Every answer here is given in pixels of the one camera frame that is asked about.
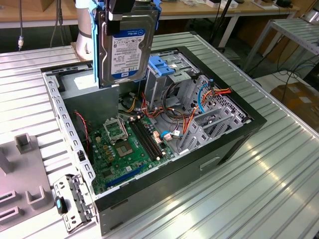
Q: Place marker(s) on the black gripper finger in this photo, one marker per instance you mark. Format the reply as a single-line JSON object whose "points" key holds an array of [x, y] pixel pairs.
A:
{"points": [[114, 27]]}

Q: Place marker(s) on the hard disk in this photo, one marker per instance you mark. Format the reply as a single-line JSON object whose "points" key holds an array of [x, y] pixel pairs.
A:
{"points": [[124, 49]]}

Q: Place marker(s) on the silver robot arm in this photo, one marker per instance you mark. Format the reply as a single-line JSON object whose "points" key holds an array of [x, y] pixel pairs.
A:
{"points": [[83, 37]]}

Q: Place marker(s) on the grey metal disk bay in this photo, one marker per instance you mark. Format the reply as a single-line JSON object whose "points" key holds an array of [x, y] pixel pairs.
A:
{"points": [[234, 119]]}

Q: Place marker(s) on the blue plastic drive latch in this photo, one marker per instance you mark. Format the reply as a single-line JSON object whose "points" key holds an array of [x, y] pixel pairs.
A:
{"points": [[159, 65]]}

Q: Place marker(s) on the wooden desk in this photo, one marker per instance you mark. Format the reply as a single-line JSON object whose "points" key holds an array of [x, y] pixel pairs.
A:
{"points": [[179, 11]]}

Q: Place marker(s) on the brown cardboard box on desk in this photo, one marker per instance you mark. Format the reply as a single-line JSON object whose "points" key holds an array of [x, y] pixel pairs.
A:
{"points": [[45, 5]]}

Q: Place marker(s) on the grey optical drive cage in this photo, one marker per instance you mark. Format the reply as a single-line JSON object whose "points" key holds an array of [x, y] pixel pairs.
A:
{"points": [[159, 87]]}

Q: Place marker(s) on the grey power supply unit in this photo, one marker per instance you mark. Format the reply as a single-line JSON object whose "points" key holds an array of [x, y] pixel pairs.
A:
{"points": [[92, 109]]}

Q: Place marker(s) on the small white box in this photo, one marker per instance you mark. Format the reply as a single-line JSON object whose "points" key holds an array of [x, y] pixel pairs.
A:
{"points": [[214, 3]]}

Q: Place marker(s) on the black case fan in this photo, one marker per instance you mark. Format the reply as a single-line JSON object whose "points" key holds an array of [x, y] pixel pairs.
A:
{"points": [[79, 132]]}

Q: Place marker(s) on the black RAM slot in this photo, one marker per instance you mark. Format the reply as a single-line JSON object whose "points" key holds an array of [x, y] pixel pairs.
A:
{"points": [[152, 137], [149, 138], [142, 140], [145, 139]]}

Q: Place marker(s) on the CPU socket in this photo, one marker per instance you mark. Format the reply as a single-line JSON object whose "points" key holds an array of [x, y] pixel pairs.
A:
{"points": [[124, 149]]}

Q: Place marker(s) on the green motherboard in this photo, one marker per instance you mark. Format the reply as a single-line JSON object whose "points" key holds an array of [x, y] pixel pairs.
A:
{"points": [[117, 169]]}

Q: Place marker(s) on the blue expansion slot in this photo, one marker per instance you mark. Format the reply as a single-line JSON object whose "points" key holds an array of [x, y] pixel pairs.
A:
{"points": [[124, 176]]}

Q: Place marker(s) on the grey parts rack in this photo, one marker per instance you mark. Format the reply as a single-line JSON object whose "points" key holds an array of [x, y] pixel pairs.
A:
{"points": [[25, 169]]}

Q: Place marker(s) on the black open PC case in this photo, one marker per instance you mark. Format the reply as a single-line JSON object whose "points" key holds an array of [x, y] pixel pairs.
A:
{"points": [[162, 194]]}

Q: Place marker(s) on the metal slat side table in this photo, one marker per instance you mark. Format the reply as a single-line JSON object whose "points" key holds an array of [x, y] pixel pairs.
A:
{"points": [[294, 32]]}

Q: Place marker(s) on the black latch with blue tab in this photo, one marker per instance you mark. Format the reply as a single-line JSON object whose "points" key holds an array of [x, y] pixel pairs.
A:
{"points": [[61, 207]]}

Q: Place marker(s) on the brown cardboard box on floor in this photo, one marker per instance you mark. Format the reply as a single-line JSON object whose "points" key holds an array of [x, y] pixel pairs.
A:
{"points": [[299, 99]]}

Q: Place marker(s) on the black case lock switch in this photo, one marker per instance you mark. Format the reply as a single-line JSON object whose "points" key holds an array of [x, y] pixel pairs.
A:
{"points": [[80, 155]]}

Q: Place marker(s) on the metal slot retainer bracket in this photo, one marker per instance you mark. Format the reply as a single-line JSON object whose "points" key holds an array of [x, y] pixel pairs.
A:
{"points": [[74, 189]]}

